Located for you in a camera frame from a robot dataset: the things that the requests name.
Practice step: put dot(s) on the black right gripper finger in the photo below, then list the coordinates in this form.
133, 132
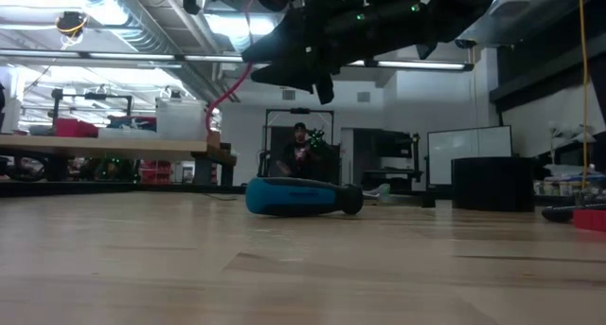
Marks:
293, 81
284, 38

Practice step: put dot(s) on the long ceiling light bar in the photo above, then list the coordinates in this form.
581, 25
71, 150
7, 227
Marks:
416, 65

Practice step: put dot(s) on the person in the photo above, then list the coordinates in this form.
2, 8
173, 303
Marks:
296, 154

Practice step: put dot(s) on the cardboard box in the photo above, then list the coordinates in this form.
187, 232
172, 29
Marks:
215, 139

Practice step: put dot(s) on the black shelving desk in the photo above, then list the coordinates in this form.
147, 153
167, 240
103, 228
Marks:
393, 145

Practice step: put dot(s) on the translucent storage bin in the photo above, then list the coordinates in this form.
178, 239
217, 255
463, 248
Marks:
182, 121

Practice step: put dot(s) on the clear plastic bag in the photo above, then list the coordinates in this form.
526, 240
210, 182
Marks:
379, 191

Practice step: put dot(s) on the black bench rig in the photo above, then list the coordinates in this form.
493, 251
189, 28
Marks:
101, 96

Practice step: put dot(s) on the white whiteboard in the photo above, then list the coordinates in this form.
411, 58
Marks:
468, 152

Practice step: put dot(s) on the red crates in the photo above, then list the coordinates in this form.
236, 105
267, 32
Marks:
154, 173

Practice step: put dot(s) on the wooden workbench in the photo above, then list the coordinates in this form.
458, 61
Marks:
94, 149

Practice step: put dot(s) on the red bin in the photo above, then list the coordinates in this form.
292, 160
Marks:
73, 128

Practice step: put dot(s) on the black tape roll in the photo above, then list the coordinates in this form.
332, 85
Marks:
492, 185

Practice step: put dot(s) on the red plastic box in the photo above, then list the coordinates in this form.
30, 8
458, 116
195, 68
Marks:
591, 220

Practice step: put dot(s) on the square wall vent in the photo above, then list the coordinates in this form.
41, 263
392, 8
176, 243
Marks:
363, 96
289, 95

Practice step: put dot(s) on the black camera rig frame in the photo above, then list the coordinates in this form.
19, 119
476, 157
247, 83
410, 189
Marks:
299, 111

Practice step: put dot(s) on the dome security camera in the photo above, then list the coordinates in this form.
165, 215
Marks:
465, 44

